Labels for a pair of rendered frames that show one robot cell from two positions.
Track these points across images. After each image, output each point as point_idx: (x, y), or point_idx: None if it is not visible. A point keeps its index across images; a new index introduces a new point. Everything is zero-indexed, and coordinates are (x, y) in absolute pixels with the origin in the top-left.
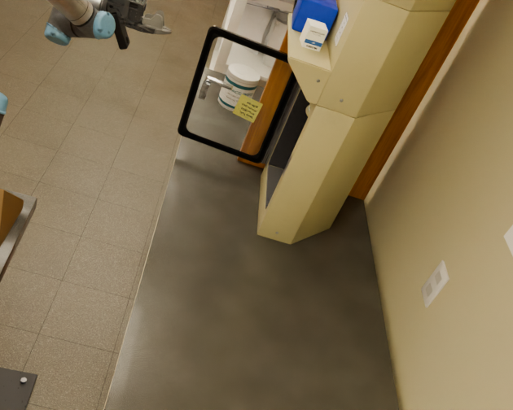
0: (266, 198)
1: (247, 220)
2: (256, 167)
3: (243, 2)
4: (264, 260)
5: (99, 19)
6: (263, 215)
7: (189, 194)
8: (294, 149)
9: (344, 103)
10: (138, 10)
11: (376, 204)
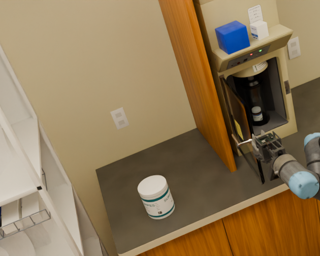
0: (278, 125)
1: (290, 139)
2: None
3: (55, 208)
4: (313, 121)
5: None
6: (290, 124)
7: (305, 162)
8: (284, 77)
9: None
10: (275, 136)
11: None
